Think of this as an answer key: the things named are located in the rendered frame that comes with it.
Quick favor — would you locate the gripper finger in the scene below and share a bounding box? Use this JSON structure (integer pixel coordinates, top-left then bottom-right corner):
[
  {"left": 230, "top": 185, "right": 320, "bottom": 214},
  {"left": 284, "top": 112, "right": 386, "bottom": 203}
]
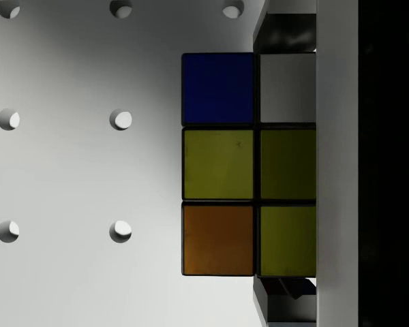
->
[
  {"left": 252, "top": 0, "right": 317, "bottom": 54},
  {"left": 252, "top": 276, "right": 317, "bottom": 327}
]

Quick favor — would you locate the puzzle cube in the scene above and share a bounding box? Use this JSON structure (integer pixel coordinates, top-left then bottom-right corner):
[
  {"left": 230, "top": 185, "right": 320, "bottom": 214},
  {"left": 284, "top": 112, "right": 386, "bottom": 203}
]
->
[{"left": 181, "top": 52, "right": 317, "bottom": 277}]

